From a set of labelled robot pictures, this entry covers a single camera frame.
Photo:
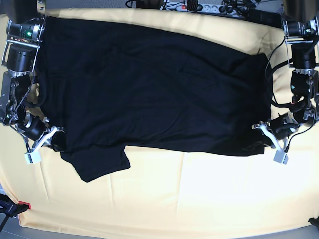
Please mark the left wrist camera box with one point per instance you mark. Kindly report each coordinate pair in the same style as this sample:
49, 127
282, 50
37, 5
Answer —
281, 157

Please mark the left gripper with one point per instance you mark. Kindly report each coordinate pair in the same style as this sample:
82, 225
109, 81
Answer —
280, 128

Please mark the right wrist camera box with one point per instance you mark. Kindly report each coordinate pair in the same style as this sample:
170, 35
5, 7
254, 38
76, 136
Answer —
33, 157

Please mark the black T-shirt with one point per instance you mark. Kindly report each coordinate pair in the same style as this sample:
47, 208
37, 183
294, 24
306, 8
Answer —
112, 85

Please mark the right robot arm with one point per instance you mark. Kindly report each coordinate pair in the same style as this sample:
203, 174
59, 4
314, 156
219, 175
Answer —
25, 30

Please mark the black red table clamp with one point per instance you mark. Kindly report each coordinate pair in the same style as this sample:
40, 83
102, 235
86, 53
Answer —
10, 208

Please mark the yellow table cloth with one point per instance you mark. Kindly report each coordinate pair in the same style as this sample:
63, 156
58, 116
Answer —
167, 194

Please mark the black corner clamp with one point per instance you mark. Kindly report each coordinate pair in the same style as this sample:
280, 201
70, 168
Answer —
314, 222

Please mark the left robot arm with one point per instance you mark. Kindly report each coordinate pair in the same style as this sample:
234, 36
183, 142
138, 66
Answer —
301, 30

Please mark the white power strip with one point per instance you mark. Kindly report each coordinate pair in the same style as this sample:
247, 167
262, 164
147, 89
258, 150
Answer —
198, 7

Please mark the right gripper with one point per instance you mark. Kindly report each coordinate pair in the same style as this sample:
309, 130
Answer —
36, 130

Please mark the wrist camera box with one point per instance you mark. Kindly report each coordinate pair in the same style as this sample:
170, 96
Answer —
281, 157
33, 157

